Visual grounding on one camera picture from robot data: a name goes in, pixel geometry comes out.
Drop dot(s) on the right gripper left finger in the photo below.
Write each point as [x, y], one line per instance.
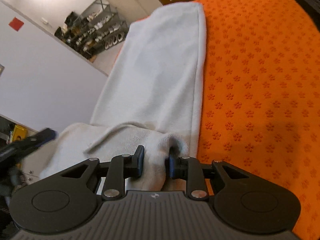
[118, 170]

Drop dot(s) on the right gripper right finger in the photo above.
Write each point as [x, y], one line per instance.
[189, 170]

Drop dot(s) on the white fleece hoodie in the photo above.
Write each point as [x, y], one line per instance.
[153, 97]

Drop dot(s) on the orange patterned table mat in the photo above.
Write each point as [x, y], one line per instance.
[260, 109]

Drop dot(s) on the metal shoe rack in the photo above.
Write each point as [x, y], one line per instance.
[98, 28]

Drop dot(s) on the red paper wall sticker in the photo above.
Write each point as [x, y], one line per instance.
[16, 24]

